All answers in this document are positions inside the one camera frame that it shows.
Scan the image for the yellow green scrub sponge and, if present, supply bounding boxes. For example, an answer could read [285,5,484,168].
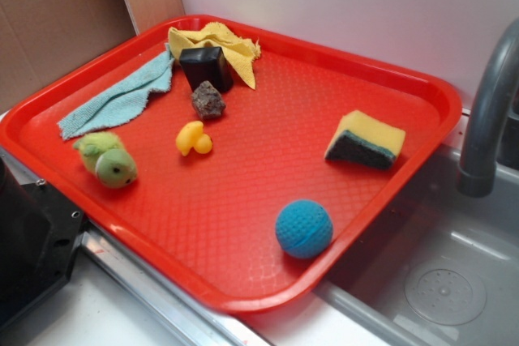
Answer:
[324,110,406,170]

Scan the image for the black rectangular block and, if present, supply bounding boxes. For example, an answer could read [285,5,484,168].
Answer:
[179,46,234,93]

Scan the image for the grey faucet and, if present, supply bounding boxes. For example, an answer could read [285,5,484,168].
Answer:
[457,20,518,198]

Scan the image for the green plush toy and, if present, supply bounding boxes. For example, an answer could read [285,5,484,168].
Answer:
[73,131,138,189]

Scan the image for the red plastic tray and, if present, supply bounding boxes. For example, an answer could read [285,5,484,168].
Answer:
[1,15,461,314]

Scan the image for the yellow cloth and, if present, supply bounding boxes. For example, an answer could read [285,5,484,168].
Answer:
[167,22,261,90]

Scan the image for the yellow rubber duck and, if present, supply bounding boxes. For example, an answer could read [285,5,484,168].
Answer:
[175,121,213,156]

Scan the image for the light blue towel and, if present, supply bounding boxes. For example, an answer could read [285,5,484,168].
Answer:
[58,45,175,140]

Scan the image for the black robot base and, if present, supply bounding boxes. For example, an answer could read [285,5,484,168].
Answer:
[1,162,85,330]

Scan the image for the blue dimpled ball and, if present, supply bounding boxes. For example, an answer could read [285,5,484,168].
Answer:
[275,199,333,259]

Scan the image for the brown cardboard panel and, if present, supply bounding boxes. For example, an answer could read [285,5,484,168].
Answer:
[1,0,184,112]

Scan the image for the brown rock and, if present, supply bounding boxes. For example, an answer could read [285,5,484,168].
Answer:
[191,81,226,120]

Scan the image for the grey plastic sink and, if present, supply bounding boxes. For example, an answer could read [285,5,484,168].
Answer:
[314,107,519,346]

